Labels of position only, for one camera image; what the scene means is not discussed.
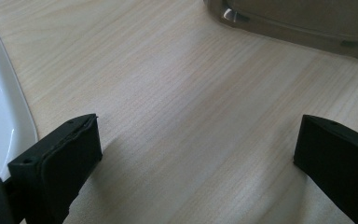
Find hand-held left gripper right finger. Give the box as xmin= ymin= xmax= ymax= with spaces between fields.
xmin=293 ymin=114 xmax=358 ymax=224

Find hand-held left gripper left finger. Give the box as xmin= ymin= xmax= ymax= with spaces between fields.
xmin=7 ymin=113 xmax=103 ymax=224

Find brown plastic storage box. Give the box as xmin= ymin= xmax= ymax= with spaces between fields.
xmin=202 ymin=0 xmax=358 ymax=61

